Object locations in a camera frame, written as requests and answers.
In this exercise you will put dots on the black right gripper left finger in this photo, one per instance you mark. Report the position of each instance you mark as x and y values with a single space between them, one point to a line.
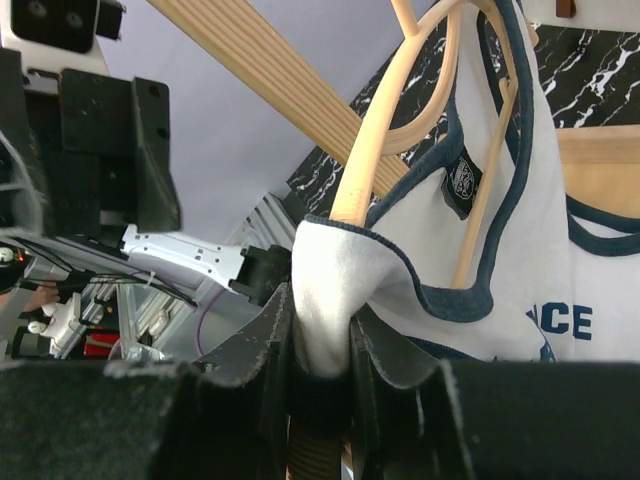
222 417

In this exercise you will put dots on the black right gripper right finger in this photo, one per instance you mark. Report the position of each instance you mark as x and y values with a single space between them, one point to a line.
416 417

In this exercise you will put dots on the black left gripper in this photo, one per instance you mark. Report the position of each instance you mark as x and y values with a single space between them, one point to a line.
84 153

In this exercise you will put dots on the white navy-trimmed tank top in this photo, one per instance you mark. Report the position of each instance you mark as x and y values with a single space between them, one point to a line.
551 279

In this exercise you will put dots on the beige wooden hanger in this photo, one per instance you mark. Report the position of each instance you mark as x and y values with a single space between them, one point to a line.
375 139

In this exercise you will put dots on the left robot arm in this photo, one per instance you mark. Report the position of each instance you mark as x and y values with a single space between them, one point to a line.
93 258

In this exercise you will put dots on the wooden clothes rack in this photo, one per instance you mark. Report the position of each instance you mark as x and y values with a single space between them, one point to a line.
601 164

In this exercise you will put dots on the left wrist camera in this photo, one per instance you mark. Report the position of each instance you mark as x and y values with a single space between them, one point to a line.
70 25

